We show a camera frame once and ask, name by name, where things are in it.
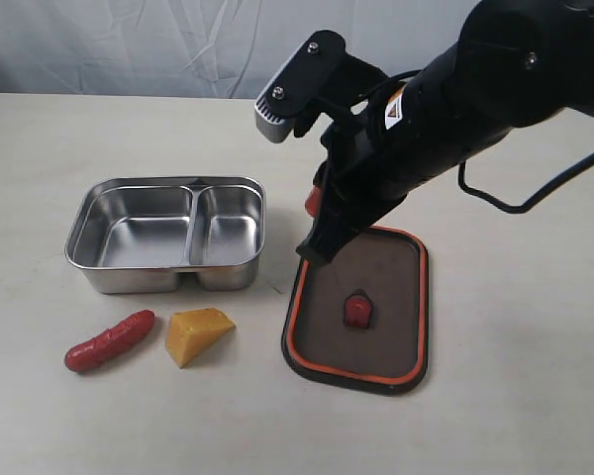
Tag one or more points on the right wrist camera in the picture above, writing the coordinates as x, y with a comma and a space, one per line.
320, 77

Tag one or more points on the white backdrop cloth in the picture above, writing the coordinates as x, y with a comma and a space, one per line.
215, 49

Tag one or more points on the yellow toy cheese wedge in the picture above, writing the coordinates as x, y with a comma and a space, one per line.
192, 332

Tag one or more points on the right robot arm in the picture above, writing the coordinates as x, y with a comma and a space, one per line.
514, 65

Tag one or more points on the red toy sausage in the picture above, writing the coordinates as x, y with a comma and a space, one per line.
110, 343

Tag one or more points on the stainless steel lunch box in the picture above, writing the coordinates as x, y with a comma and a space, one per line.
137, 235

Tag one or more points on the dark transparent lunch box lid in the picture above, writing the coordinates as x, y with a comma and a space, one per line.
362, 322

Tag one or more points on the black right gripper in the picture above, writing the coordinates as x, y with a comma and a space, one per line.
366, 175

